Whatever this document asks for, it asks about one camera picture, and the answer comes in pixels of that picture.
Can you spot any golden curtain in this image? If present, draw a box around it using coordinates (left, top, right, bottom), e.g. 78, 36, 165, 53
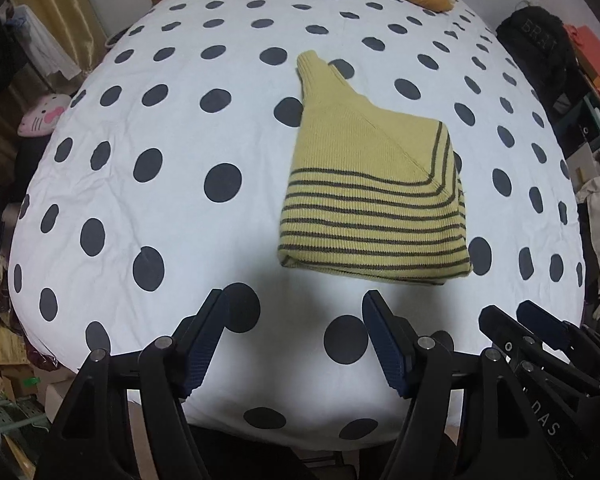
9, 0, 109, 63

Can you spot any pink cat plush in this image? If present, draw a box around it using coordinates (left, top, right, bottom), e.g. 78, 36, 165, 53
17, 92, 69, 139

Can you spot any green perforated basket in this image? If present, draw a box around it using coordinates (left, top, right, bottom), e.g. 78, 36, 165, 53
0, 399, 47, 442

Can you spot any cardboard box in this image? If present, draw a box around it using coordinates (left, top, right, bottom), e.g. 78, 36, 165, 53
564, 130, 600, 197

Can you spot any white hanging cloth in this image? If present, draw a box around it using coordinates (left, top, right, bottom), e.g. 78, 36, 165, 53
4, 4, 84, 82

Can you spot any yellow striped knit sweater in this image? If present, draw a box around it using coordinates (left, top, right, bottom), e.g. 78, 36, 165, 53
277, 50, 474, 287

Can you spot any orange pink cloth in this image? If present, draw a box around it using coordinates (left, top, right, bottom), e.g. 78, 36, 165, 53
562, 24, 600, 117

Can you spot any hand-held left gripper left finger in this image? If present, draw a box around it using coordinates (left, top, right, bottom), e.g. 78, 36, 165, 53
34, 289, 229, 480

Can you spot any white polka dot bedsheet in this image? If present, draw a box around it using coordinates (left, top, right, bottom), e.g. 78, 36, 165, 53
7, 0, 588, 453

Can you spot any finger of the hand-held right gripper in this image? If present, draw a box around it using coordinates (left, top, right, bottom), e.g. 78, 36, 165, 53
516, 300, 600, 366
478, 305, 600, 401

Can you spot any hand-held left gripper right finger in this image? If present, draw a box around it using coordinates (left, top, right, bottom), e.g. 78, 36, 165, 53
361, 290, 548, 480

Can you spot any black garment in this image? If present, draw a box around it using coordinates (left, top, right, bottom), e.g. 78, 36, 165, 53
495, 4, 587, 122

